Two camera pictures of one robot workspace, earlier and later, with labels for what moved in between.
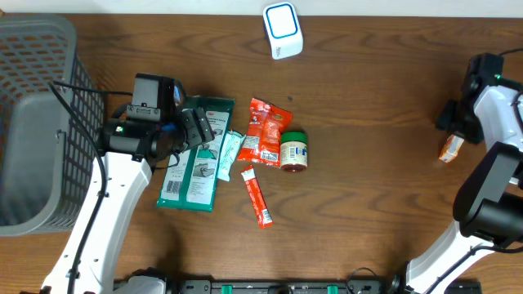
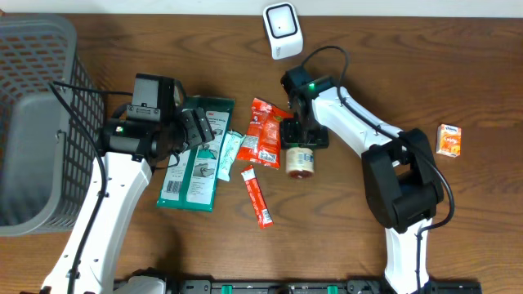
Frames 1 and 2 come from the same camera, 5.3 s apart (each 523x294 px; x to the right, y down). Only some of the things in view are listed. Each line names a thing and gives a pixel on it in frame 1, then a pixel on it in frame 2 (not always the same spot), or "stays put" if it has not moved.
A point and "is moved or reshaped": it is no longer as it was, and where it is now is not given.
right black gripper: (442, 122) → (288, 137)
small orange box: (451, 148) is moved or reshaped
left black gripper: (200, 129) stays put
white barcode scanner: (283, 29) stays put
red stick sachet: (257, 197) stays put
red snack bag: (262, 143) stays put
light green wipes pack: (232, 141) stays put
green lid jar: (294, 151) is moved or reshaped
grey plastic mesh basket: (46, 158) stays put
